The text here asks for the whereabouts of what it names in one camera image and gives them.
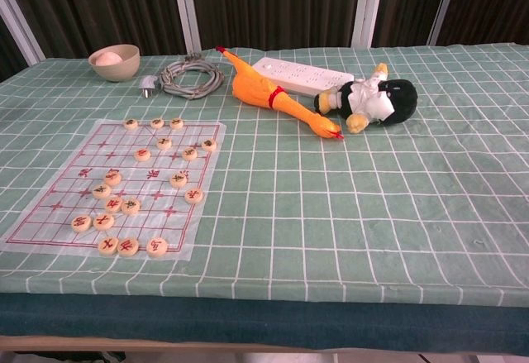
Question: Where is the yellow rubber chicken toy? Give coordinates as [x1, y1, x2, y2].
[215, 45, 344, 140]

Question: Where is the green checked tablecloth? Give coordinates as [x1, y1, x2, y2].
[0, 42, 529, 310]

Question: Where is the white power strip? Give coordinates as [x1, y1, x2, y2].
[250, 57, 355, 96]

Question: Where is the black white plush doll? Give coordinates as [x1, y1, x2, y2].
[312, 63, 419, 134]

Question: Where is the translucent xiangqi board sheet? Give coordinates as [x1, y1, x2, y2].
[0, 118, 228, 263]

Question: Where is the dark teal under cloth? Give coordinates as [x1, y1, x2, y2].
[0, 290, 529, 358]

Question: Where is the beige bowl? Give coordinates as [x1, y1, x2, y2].
[88, 44, 141, 83]

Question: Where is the pale egg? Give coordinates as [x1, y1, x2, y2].
[95, 51, 122, 66]

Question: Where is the grey coiled power cable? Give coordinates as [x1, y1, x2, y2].
[140, 51, 226, 101]

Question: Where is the white screen frame post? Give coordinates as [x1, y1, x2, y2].
[427, 0, 463, 46]
[352, 0, 388, 49]
[0, 0, 45, 66]
[170, 0, 203, 54]

